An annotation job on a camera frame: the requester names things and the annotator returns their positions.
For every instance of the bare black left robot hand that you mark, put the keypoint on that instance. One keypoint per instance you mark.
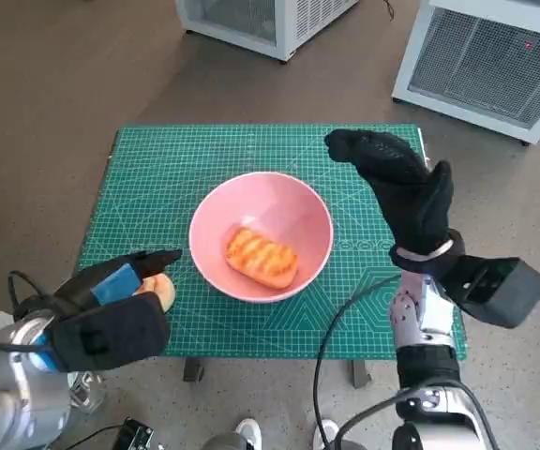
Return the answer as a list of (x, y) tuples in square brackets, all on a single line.
[(87, 283)]

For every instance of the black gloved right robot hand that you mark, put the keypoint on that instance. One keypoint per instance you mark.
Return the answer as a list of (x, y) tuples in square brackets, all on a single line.
[(410, 201)]

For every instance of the round toy bread bun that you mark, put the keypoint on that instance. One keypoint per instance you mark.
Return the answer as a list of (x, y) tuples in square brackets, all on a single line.
[(164, 290)]

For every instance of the pink bowl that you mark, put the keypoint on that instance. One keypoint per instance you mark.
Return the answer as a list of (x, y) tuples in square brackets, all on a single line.
[(270, 197)]

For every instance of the oblong grilled toy bread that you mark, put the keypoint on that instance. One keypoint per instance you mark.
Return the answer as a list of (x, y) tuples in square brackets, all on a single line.
[(260, 255)]

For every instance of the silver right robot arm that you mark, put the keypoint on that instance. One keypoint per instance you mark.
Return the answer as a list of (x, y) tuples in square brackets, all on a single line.
[(424, 337)]

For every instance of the green cutting mat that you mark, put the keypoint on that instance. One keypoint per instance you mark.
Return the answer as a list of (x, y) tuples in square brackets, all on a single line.
[(157, 187)]

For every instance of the white mesh cabinet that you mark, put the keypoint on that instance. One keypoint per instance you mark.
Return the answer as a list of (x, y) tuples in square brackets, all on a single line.
[(481, 65), (270, 23)]

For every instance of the black electronic board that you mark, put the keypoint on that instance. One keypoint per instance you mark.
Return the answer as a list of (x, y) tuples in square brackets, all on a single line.
[(134, 433)]

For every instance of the grey robot body shell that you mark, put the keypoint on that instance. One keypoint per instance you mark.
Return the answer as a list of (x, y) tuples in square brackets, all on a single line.
[(225, 443)]

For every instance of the white shoe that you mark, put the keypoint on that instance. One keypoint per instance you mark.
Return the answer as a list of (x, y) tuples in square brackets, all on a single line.
[(248, 433), (326, 433)]

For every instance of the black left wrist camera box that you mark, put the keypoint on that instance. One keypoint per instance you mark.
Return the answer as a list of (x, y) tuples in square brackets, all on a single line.
[(110, 333)]

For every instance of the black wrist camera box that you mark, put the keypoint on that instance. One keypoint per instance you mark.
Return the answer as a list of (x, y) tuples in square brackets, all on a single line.
[(110, 333), (499, 290)]

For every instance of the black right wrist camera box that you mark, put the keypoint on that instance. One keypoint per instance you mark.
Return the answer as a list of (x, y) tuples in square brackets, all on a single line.
[(499, 290)]

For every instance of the dark table leg bracket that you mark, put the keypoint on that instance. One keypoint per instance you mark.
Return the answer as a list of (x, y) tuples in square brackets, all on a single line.
[(193, 371), (360, 374)]

